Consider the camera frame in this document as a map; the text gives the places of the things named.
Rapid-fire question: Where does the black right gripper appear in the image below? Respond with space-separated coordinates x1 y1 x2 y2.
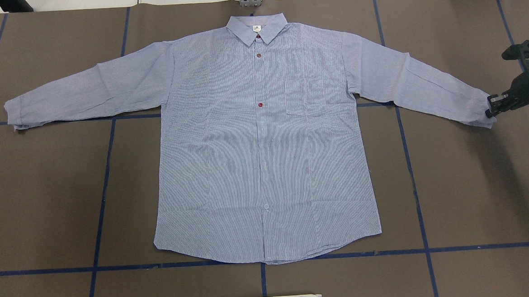
485 40 529 118

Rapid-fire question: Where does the blue striped button shirt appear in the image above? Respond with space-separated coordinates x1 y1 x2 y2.
4 14 496 265

